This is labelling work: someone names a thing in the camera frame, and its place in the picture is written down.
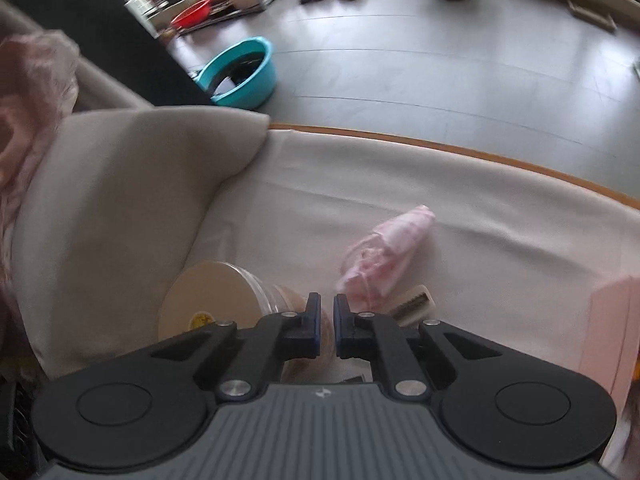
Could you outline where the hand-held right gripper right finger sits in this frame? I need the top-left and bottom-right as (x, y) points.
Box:
(333, 293), (502, 401)

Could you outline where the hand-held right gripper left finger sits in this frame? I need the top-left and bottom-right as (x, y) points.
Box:
(150, 292), (324, 402)

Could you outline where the pink bag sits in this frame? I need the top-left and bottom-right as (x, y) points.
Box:
(337, 204), (437, 312)

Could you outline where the pink cardboard box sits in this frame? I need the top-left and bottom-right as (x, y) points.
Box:
(579, 274), (640, 403)

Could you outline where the white comb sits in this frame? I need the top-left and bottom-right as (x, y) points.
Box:
(389, 284), (434, 330)

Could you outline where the clear plastic tub with lid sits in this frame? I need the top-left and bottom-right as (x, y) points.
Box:
(157, 260), (335, 381)

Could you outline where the beige tablecloth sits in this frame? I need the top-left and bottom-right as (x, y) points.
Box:
(187, 124), (640, 391)

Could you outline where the beige cushion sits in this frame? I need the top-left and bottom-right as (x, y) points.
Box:
(9, 106), (272, 378)

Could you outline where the teal plastic basin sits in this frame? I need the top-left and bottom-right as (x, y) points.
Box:
(194, 36), (277, 110)

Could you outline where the red plastic basin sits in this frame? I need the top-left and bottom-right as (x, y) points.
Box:
(170, 0), (213, 32)

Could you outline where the pink fluffy cloth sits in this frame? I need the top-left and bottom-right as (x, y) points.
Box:
(0, 30), (82, 321)

